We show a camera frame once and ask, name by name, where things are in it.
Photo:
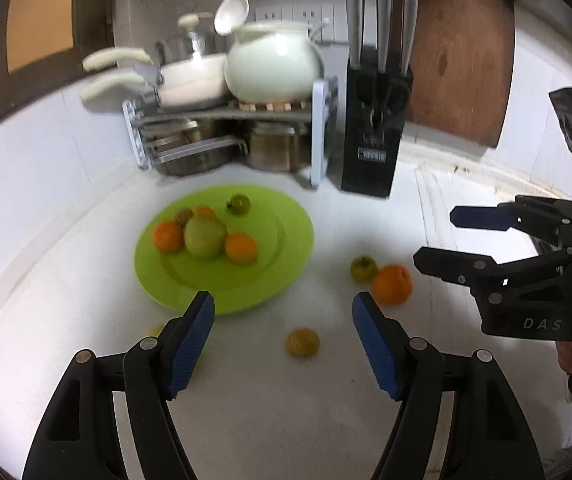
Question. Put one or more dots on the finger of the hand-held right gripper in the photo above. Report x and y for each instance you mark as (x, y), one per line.
(446, 262)
(481, 217)

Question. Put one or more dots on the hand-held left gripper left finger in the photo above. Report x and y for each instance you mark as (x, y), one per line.
(191, 345)

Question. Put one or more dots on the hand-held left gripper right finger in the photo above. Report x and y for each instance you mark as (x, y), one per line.
(376, 345)

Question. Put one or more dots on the large orange mandarin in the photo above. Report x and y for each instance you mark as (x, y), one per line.
(392, 285)

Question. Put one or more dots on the small tan round fruit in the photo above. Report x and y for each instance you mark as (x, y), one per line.
(303, 344)

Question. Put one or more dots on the small green stemmed fruit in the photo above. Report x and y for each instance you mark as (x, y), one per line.
(362, 269)

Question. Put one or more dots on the green pear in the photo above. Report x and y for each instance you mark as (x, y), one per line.
(205, 239)

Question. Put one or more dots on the small dark brown fruit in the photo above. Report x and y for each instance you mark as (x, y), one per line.
(182, 215)

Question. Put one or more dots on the green plate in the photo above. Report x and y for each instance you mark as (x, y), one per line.
(276, 240)

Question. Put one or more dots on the green mandarin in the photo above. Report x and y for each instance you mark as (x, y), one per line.
(240, 204)

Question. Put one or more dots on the person's right hand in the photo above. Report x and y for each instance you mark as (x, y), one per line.
(570, 357)

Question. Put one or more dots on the black knife block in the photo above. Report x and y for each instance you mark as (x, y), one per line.
(366, 170)

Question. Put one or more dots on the black kitchen scissors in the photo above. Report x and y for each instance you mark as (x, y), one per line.
(381, 105)

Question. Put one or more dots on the brown wooden cutting board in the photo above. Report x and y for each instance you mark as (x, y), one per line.
(456, 60)

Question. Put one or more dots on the two-tier metal kitchen rack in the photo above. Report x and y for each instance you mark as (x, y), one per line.
(317, 135)

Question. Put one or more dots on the wide steel pan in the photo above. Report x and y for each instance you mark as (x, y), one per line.
(201, 157)

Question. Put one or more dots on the tall steel pot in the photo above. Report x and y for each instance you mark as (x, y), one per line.
(276, 150)

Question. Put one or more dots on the white ceramic pot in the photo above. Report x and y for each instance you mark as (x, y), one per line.
(271, 65)

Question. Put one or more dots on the steel pot with glass lid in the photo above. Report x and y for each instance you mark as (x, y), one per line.
(191, 45)

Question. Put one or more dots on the white wall socket panel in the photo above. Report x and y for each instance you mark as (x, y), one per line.
(306, 12)

